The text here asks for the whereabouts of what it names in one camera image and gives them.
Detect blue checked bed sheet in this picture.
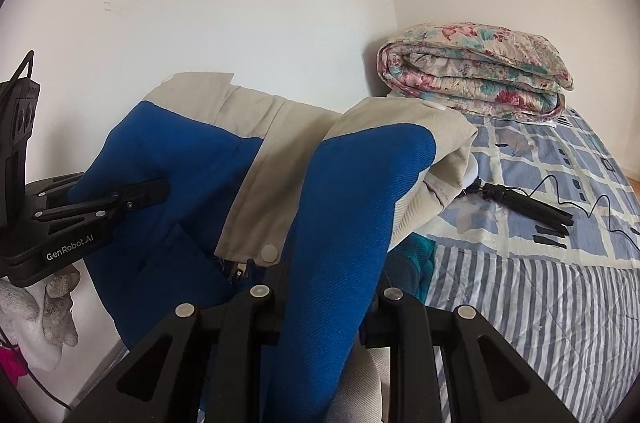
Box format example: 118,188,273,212
400,106,640,271

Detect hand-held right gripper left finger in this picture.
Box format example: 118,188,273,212
65,270,293,423

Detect person's left hand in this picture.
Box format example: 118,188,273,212
0,264,81,372

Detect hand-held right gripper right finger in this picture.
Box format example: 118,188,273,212
359,284,578,423

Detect thin black ring light cable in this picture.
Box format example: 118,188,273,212
530,176,640,251

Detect dark teal clothes pile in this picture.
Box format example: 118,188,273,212
385,235,436,304

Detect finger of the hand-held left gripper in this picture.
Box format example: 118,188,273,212
31,178,170,225
25,173,86,206

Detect folded floral quilt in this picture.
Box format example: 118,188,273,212
376,22,574,124

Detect beige and blue jacket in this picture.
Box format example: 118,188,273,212
67,72,478,423

